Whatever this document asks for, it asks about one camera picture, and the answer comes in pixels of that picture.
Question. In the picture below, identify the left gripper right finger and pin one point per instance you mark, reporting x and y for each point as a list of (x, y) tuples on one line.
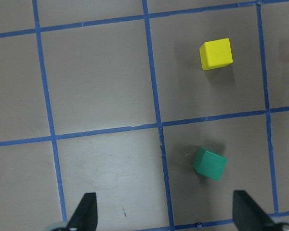
[(249, 216)]

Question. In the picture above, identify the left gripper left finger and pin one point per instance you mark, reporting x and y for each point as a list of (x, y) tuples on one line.
[(84, 217)]

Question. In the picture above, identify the green wooden block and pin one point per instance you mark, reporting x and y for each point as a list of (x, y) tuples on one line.
[(209, 164)]

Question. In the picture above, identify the yellow wooden block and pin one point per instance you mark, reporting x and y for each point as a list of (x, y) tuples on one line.
[(215, 54)]

